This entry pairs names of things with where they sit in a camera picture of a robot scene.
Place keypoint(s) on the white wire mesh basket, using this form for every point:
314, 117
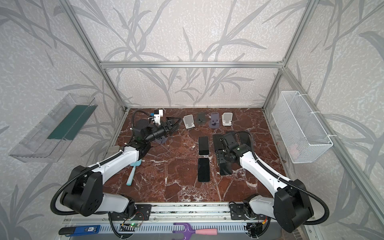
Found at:
303, 135

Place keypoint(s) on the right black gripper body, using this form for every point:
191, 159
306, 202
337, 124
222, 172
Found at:
222, 154

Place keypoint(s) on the white phone stand front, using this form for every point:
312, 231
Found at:
189, 121

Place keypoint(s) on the blue handled tool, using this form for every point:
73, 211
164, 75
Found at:
79, 231

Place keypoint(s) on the teal silicone spatula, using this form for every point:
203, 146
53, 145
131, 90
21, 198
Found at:
132, 173

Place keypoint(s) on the clear plastic wall tray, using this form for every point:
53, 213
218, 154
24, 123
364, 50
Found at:
47, 142

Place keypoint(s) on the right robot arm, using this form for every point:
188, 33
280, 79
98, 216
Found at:
291, 205

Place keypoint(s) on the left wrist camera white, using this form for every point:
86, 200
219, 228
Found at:
155, 117

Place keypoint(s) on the purple pink fork tool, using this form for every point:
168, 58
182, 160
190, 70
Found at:
188, 231

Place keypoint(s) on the purple round phone stand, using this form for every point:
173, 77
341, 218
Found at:
214, 122

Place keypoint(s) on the black phone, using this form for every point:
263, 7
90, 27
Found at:
204, 147
225, 169
245, 138
217, 140
204, 170

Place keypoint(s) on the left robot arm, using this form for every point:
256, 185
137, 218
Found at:
83, 193

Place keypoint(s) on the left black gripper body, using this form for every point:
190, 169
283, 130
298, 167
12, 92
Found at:
167, 126

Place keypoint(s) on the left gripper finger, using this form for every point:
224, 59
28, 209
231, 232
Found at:
174, 121
170, 129

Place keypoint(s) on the dark grey round stand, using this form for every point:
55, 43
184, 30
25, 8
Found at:
201, 118

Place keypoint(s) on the white phone stand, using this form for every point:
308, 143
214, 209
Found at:
227, 119
189, 121

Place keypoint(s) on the aluminium mounting rail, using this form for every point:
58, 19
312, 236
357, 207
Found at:
181, 212

